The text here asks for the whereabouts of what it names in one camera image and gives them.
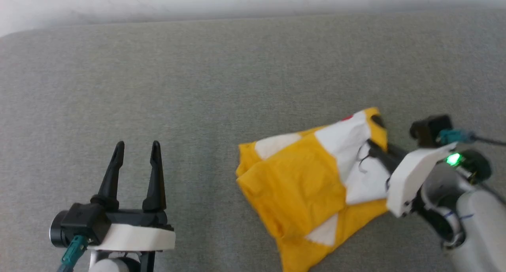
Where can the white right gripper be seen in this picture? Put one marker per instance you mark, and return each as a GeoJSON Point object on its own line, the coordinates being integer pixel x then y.
{"type": "Point", "coordinates": [411, 181]}

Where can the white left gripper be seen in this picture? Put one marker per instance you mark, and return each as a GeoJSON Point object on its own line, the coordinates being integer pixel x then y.
{"type": "Point", "coordinates": [134, 236]}

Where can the yellow cartoon print t-shirt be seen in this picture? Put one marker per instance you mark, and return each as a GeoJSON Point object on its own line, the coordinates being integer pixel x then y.
{"type": "Point", "coordinates": [296, 185]}

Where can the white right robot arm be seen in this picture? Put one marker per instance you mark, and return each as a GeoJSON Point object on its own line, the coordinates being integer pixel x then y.
{"type": "Point", "coordinates": [478, 232]}

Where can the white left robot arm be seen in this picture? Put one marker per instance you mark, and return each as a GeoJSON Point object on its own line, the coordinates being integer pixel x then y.
{"type": "Point", "coordinates": [110, 266]}

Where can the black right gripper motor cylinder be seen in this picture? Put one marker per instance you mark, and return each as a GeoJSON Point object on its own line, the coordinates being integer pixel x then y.
{"type": "Point", "coordinates": [476, 167]}

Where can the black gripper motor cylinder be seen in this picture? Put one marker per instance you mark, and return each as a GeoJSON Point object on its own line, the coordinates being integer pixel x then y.
{"type": "Point", "coordinates": [55, 230]}
{"type": "Point", "coordinates": [476, 167]}

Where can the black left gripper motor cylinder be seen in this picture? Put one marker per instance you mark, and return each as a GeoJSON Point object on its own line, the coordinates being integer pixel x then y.
{"type": "Point", "coordinates": [55, 230]}

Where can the grey fabric sofa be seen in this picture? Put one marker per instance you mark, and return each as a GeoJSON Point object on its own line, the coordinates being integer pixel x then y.
{"type": "Point", "coordinates": [158, 86]}

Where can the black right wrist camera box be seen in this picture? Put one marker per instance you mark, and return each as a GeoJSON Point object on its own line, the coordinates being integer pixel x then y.
{"type": "Point", "coordinates": [429, 129]}

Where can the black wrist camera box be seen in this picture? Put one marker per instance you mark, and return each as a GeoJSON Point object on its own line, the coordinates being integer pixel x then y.
{"type": "Point", "coordinates": [85, 222]}
{"type": "Point", "coordinates": [429, 129]}

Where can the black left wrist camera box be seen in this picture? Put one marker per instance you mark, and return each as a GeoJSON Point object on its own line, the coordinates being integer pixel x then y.
{"type": "Point", "coordinates": [85, 222]}

